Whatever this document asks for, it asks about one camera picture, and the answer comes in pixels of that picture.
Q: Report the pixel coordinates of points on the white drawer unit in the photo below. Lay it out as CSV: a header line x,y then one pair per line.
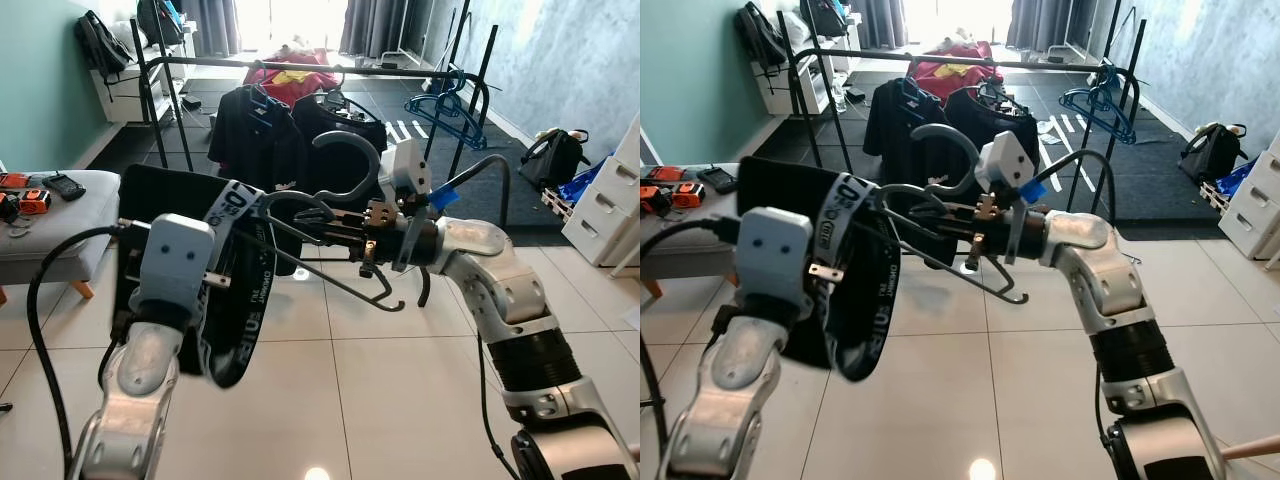
x,y
1255,210
600,220

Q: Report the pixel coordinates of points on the black metal clothes rack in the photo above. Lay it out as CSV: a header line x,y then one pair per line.
x,y
1050,64
380,70

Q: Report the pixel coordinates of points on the red shirt yellow print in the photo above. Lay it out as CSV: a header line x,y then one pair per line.
x,y
960,85
300,88

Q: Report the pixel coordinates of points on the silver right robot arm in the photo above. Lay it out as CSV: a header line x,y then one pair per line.
x,y
500,280
1110,280

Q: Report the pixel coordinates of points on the black remote control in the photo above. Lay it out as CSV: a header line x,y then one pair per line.
x,y
64,186
718,180

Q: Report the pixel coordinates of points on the grey curtain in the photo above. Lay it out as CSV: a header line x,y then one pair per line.
x,y
385,25
1050,20
210,25
880,20

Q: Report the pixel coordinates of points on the black floor mat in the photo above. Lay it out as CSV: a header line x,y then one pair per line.
x,y
1150,170
195,160

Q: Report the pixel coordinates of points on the orange and black device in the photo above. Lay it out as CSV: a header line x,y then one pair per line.
x,y
688,195
35,200

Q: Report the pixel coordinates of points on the black shirt white text bands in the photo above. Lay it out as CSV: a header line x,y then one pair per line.
x,y
165,195
790,185

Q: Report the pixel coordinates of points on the black backpack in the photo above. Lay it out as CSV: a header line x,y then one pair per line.
x,y
555,160
1212,155

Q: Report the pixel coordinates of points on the blue plastic hanger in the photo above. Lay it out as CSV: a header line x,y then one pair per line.
x,y
910,90
470,135
1120,128
256,98
1078,98
425,105

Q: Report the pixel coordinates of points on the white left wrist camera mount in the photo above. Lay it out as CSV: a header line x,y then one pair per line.
x,y
175,260
775,255

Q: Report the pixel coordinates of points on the grey upholstered bench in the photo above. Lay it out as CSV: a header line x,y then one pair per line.
x,y
70,230
690,240

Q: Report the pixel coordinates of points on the beige stick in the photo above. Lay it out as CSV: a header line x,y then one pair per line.
x,y
1255,447

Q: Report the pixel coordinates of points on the small orange device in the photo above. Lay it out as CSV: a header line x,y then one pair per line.
x,y
15,181
668,174

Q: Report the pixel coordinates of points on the black hanging bag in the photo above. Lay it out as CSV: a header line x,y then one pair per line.
x,y
762,38
160,20
100,45
825,15

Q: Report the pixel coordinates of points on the plain dark shirt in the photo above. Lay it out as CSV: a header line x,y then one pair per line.
x,y
905,130
250,140

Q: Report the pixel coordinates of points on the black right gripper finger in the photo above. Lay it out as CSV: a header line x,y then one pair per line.
x,y
940,230
935,206
330,215
335,240

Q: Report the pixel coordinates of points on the white shelf unit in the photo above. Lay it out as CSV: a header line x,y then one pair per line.
x,y
800,90
125,100

